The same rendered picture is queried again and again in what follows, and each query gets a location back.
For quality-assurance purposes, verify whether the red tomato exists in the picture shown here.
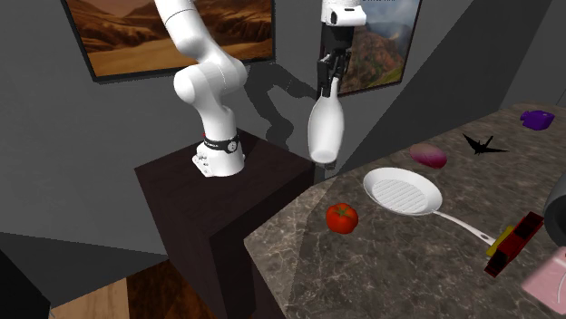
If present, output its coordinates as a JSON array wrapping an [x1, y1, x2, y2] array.
[[326, 202, 360, 236]]

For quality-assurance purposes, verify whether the desert landscape wall picture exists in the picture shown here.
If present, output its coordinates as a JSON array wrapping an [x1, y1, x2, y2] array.
[[61, 0, 277, 83]]

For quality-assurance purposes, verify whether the dark robot stand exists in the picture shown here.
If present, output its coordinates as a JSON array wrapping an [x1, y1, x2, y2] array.
[[133, 130, 317, 319]]

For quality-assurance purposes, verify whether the pink red onion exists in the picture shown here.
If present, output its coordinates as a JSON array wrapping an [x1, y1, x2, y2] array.
[[408, 141, 448, 170]]

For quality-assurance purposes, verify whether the mountain landscape wall picture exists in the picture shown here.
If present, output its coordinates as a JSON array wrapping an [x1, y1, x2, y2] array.
[[319, 0, 424, 97]]

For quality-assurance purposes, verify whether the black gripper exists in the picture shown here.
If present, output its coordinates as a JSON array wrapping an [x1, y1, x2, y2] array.
[[317, 24, 354, 99]]

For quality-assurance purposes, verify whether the grey cylinder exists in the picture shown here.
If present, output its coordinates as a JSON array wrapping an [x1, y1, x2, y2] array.
[[542, 171, 566, 249]]

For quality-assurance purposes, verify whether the white grill pan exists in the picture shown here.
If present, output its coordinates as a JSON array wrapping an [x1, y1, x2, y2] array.
[[362, 167, 497, 247]]

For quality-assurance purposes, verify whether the purple blocky object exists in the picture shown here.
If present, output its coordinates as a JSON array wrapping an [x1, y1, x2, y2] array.
[[520, 110, 556, 131]]

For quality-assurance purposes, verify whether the white bottle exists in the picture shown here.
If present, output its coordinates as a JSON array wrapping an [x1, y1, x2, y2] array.
[[307, 77, 346, 165]]

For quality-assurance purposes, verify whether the red and yellow box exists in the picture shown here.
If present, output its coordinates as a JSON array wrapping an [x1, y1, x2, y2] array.
[[483, 211, 545, 279]]

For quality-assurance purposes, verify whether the black bird figure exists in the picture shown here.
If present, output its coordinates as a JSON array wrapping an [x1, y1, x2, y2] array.
[[462, 133, 510, 156]]

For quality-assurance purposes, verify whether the pink box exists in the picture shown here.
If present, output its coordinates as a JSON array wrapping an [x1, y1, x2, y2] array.
[[521, 246, 566, 317]]

